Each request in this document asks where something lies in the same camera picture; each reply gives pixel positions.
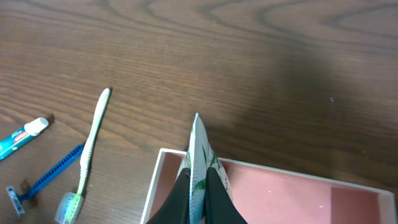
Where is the green white toothbrush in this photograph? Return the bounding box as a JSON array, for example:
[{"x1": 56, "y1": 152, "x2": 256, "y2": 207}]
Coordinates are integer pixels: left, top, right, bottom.
[{"x1": 55, "y1": 88, "x2": 111, "y2": 224}]

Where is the cream box with pink interior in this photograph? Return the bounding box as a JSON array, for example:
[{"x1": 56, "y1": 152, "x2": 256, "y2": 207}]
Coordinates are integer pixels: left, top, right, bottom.
[{"x1": 141, "y1": 149, "x2": 397, "y2": 224}]

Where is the blue disposable razor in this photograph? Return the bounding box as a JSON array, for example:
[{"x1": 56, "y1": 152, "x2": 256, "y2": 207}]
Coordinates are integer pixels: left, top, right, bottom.
[{"x1": 6, "y1": 144, "x2": 84, "y2": 217}]

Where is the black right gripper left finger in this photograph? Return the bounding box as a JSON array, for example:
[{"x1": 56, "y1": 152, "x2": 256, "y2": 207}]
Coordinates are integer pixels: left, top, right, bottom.
[{"x1": 147, "y1": 168, "x2": 190, "y2": 224}]

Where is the white Pantene tube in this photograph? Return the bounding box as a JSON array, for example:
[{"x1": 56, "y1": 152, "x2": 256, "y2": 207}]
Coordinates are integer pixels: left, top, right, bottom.
[{"x1": 178, "y1": 114, "x2": 232, "y2": 224}]

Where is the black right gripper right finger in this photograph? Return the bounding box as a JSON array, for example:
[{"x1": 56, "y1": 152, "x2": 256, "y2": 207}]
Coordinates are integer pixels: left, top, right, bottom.
[{"x1": 205, "y1": 167, "x2": 247, "y2": 224}]

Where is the teal Colgate toothpaste tube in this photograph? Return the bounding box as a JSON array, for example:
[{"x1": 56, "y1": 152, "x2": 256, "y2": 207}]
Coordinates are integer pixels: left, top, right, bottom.
[{"x1": 1, "y1": 117, "x2": 49, "y2": 161}]

